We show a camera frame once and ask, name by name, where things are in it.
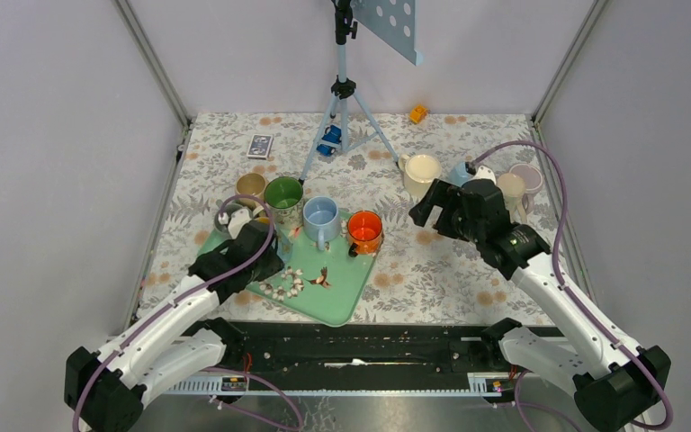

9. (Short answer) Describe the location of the perforated blue calibration plate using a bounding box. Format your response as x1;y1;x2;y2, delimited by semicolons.
351;0;424;66

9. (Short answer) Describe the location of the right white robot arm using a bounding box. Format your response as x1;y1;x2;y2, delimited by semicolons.
409;179;671;431

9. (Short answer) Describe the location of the seahorse pattern mug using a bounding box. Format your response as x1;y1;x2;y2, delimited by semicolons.
497;172;528;224

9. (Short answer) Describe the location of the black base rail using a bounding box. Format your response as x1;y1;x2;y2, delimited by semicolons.
178;319;541;393

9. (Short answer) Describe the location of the light blue faceted mug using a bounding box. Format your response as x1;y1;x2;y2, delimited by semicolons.
448;161;476;187

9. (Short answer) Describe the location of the grey blue mug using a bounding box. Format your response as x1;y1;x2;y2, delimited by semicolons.
213;202;251;234

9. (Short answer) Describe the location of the purple cable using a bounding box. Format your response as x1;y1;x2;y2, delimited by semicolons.
465;139;676;432
71;193;277;432

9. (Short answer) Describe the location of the blue toy car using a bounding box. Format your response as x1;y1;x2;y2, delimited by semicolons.
316;125;342;157

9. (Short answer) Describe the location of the green floral tray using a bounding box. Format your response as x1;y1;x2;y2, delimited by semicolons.
194;205;382;328

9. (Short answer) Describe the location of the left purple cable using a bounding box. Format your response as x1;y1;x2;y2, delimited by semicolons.
71;193;277;432

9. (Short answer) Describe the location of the blue tripod stand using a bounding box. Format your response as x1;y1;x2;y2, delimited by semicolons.
298;0;399;185

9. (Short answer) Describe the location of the light blue ribbed mug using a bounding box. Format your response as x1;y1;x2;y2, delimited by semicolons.
302;196;341;251

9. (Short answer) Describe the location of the orange toy block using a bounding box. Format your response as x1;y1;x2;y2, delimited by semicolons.
408;104;429;124

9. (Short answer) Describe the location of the lilac mug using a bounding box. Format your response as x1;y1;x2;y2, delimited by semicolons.
508;163;544;195

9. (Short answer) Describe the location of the cream mug green inside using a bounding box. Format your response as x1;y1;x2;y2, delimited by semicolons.
265;176;304;230

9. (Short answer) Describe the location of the orange mug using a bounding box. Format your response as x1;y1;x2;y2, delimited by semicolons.
346;211;383;257

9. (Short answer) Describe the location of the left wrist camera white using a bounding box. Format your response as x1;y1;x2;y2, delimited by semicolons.
227;208;254;239

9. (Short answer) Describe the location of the beige mug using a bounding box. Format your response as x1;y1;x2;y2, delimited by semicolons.
235;173;267;202

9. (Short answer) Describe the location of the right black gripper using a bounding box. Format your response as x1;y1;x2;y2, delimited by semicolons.
408;178;484;245

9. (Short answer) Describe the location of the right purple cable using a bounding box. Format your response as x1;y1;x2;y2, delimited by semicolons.
465;139;676;432

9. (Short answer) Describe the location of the floral tablecloth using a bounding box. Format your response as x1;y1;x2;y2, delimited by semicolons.
134;112;550;326

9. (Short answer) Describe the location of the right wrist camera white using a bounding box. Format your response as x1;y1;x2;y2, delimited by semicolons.
472;165;497;184

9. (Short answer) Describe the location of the playing card deck box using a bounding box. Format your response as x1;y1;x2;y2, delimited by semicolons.
247;134;274;160

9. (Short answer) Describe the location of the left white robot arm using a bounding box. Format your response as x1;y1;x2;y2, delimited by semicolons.
63;220;283;431

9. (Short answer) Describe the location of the cream ribbed mug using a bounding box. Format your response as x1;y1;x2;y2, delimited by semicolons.
398;154;442;199

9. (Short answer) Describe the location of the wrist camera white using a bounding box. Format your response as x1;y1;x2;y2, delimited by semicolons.
472;165;497;184
227;208;254;239

